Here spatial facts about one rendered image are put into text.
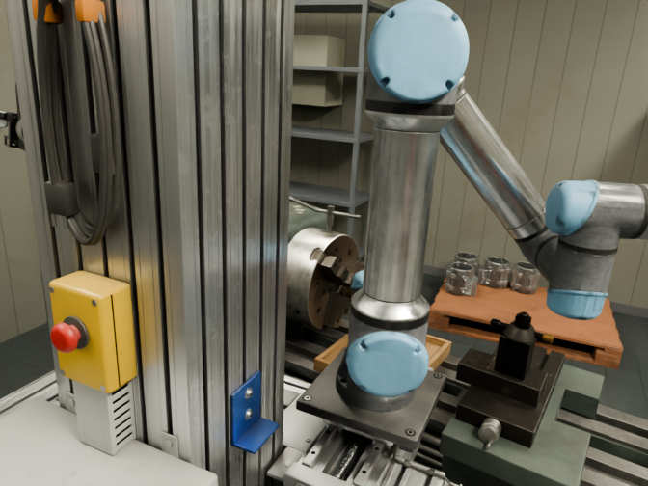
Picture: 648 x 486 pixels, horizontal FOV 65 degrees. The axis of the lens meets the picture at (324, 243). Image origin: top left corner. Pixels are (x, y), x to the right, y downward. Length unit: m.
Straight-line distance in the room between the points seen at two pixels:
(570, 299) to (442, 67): 0.37
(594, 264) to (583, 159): 3.73
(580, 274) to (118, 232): 0.60
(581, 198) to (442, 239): 4.02
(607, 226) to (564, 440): 0.75
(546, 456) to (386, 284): 0.74
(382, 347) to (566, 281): 0.27
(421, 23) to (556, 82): 3.84
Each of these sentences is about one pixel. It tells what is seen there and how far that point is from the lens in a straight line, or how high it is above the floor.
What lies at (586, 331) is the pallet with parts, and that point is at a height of 0.15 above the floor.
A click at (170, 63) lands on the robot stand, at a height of 1.72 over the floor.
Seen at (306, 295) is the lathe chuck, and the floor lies 1.09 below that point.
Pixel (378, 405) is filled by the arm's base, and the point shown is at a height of 1.18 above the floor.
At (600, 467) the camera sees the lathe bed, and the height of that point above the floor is 0.85.
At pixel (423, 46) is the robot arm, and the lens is 0.64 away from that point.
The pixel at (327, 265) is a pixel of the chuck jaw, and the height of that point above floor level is 1.17.
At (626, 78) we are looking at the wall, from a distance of 4.47.
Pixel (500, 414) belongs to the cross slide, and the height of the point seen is 0.97.
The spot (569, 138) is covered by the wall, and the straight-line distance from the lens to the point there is 4.47.
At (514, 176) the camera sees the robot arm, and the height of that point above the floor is 1.58.
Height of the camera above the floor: 1.72
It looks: 18 degrees down
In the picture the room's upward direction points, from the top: 3 degrees clockwise
